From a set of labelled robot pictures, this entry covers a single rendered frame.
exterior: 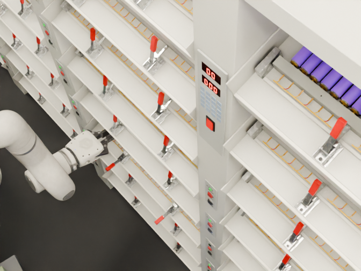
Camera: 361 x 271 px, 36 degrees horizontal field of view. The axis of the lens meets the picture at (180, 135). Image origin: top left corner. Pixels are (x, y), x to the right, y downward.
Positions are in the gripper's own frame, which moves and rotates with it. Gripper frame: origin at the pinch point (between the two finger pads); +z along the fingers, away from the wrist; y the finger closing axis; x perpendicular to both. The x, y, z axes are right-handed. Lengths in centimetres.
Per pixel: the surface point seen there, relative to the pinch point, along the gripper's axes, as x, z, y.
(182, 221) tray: 8.2, 1.0, -39.0
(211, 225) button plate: -23, -6, -55
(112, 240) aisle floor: 62, -6, -8
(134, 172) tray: 8.3, 0.6, -13.6
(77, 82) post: -20.5, -3.8, 10.6
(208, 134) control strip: -70, -14, -54
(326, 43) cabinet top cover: -115, -21, -74
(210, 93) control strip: -85, -17, -55
